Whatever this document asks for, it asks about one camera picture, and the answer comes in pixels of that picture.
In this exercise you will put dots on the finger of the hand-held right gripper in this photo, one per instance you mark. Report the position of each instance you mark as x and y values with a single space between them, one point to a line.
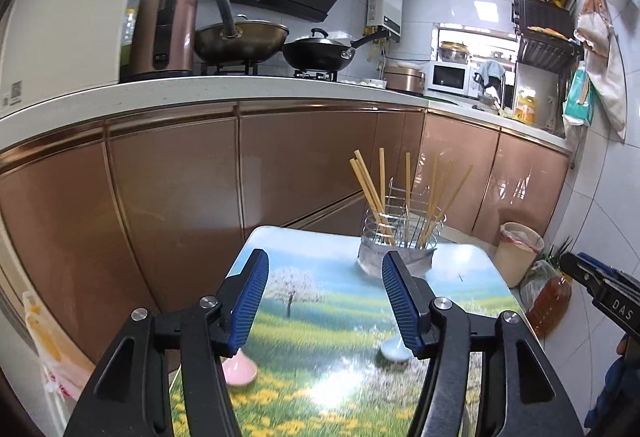
577 269

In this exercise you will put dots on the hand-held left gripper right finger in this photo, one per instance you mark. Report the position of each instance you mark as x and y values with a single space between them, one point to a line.
400 302

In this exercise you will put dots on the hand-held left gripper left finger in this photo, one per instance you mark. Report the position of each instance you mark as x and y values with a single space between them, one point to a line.
250 302

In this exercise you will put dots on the light blue ceramic spoon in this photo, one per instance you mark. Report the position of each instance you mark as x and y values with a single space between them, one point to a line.
392 351

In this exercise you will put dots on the pink ceramic spoon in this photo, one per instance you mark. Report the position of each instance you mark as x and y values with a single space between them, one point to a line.
240 371

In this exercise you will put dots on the bamboo chopstick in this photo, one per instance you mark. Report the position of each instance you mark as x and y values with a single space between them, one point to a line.
454 192
439 197
407 187
366 192
382 182
371 187

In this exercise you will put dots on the person's right forearm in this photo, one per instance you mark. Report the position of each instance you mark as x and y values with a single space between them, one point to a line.
612 387

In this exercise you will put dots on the plastic bag with greens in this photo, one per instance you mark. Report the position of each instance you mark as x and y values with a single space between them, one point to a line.
542 269

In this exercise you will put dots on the grey printed cloth wrap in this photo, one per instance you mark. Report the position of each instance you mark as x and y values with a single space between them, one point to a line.
395 262

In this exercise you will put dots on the amber oil bottle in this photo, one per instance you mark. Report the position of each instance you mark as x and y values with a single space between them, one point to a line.
547 309

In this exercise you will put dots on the beige trash bin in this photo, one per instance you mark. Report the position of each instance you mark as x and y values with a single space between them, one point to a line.
512 262

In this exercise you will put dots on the copper kitchen base cabinet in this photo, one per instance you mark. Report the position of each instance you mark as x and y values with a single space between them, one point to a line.
175 192

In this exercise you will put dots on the yellow cooking oil bottle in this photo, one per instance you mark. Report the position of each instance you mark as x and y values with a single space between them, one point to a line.
526 109

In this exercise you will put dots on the teal tissue pack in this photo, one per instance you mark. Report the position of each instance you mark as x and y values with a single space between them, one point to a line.
577 97

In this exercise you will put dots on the white hanging bags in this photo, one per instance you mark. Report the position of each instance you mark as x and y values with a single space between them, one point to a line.
607 82

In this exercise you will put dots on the yellow and pink plastic bag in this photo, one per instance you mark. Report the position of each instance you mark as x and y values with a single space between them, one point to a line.
55 367

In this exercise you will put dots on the white kitchen countertop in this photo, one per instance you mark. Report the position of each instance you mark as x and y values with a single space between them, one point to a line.
200 89

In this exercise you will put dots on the light blue towel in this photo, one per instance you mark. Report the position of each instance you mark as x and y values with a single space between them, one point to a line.
490 69

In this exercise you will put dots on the dark dish rack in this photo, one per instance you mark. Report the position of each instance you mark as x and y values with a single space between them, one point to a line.
545 49

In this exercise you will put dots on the copper rice cooker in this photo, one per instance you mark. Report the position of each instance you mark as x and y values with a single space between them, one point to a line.
402 79

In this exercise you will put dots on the white microwave oven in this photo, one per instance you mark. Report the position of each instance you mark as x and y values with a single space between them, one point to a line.
447 78

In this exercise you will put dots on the gas stove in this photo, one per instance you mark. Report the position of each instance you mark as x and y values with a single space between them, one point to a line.
310 75

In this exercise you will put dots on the steel pot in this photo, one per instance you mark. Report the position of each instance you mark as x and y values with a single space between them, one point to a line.
452 52

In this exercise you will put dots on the black wok with lid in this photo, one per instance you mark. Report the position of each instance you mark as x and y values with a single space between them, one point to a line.
315 54

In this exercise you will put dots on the bronze wok with lid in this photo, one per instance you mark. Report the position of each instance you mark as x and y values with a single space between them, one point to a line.
240 39

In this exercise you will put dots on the copper soy milk machine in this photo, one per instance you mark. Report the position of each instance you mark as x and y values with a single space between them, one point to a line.
165 32

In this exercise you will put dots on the white water heater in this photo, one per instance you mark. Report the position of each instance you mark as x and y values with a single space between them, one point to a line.
387 7

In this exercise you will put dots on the white refrigerator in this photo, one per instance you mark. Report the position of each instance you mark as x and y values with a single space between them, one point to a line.
60 42

